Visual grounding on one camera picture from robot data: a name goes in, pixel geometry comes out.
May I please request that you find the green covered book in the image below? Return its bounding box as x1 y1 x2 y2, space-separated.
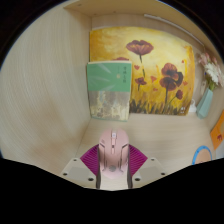
86 60 133 122

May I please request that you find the orange covered book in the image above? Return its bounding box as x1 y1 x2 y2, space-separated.
209 109 224 151

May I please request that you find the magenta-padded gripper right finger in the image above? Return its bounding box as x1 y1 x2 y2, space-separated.
126 143 167 190

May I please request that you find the yellow poppy flower painting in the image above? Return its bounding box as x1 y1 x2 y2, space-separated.
89 26 196 117

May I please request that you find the white light bar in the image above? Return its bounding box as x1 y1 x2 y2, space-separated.
143 13 205 46

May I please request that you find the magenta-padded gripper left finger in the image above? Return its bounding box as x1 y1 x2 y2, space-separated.
59 143 102 190

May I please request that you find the wooden shelf unit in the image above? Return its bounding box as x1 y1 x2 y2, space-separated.
63 0 209 36

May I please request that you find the round blue-rimmed cartoon mouse pad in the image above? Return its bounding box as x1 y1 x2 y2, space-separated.
191 145 214 166

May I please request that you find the white charger with cable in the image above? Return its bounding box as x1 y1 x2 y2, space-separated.
188 99 198 114

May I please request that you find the pink and white flower bouquet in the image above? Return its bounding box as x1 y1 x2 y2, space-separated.
198 51 224 92

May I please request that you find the teal faceted vase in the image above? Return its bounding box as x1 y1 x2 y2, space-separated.
195 87 214 120

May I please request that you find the pink computer mouse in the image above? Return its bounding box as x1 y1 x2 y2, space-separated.
97 128 130 181

